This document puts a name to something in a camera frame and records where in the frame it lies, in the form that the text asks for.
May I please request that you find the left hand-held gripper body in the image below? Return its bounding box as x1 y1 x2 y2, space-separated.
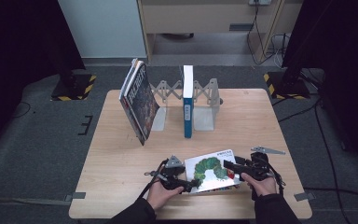
144 154 187 191

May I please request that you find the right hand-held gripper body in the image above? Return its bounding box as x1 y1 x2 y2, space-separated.
244 146 286 181

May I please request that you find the white caterpillar picture book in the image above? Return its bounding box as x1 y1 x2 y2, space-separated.
184 148 241 194

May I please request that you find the grey metal expandable book rack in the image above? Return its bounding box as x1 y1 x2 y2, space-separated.
149 77 223 132

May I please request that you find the dark cover magazine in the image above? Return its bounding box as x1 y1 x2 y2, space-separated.
122 60 161 147

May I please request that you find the blue book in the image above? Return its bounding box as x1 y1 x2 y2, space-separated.
180 64 195 139

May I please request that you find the person's right hand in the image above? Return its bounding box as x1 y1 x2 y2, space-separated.
241 173 278 198

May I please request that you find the person's left hand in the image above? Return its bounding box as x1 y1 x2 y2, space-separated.
146 181 185 211

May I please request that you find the grey tape piece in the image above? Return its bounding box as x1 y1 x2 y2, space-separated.
294 191 316 203
64 191 87 203

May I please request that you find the black yellow striped stand base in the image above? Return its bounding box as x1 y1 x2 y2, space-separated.
49 73 97 102
263 70 310 101

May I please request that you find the black curtain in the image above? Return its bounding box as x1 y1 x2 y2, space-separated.
0 0 87 160
281 0 358 171

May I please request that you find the white power strip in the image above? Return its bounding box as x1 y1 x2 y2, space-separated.
249 0 272 7

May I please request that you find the white cabinet panel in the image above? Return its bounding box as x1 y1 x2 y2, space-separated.
57 0 147 59

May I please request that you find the right hand-held gripper cable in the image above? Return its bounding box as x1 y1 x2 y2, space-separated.
267 162 286 200

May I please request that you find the hand-held gripper cable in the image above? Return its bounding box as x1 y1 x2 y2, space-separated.
136 160 169 200
267 162 286 200

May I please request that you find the left hand-held gripper cable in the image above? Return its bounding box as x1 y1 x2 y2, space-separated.
136 160 169 200

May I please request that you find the bundle of cables under desk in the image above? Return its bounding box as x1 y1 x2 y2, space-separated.
246 3 291 68

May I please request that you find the thin black floor cable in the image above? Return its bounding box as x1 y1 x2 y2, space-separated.
12 102 32 119

